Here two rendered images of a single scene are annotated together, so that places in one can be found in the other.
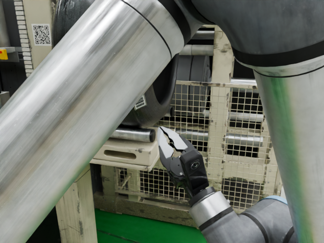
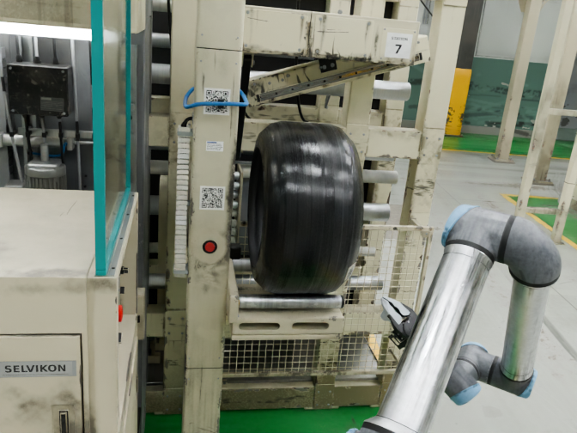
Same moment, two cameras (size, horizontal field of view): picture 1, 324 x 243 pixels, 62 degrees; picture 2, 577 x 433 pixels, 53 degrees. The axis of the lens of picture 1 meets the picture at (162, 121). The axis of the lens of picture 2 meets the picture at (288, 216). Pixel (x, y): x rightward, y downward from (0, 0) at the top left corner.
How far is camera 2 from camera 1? 126 cm
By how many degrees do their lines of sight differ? 26
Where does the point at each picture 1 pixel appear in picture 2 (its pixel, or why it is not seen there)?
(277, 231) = (483, 366)
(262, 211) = (470, 355)
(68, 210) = (204, 407)
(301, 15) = (549, 274)
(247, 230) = (468, 369)
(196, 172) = not seen: hidden behind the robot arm
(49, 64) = (457, 294)
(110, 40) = (478, 280)
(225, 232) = (457, 373)
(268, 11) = (540, 272)
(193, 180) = not seen: hidden behind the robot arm
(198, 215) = not seen: hidden behind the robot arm
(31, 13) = (202, 174)
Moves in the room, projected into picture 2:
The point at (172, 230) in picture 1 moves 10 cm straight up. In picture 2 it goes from (275, 417) to (276, 399)
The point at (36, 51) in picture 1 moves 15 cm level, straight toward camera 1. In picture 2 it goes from (200, 216) to (235, 230)
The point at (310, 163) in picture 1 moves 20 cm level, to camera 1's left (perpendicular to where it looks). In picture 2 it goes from (533, 320) to (473, 332)
